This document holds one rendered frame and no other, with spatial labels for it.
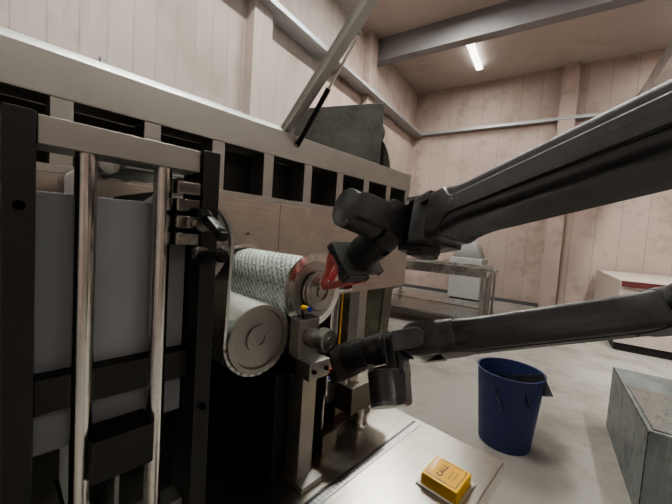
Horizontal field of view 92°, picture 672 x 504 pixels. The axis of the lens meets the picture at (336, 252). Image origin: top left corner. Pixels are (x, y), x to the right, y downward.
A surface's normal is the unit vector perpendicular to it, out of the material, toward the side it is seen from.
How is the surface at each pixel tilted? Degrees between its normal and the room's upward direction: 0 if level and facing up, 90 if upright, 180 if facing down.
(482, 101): 90
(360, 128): 90
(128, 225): 90
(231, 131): 90
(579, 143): 80
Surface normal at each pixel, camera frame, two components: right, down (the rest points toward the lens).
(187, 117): 0.73, 0.09
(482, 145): -0.55, 0.01
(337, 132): -0.33, 0.04
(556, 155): -0.95, -0.23
